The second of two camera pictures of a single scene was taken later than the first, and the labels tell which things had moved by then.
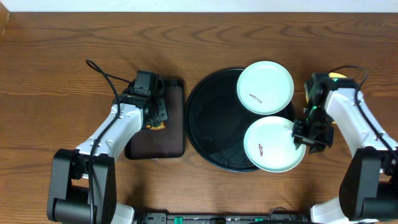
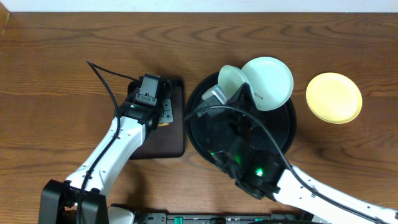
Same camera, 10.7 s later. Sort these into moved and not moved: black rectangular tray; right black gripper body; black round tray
Moved: right black gripper body
Not moved: black round tray; black rectangular tray
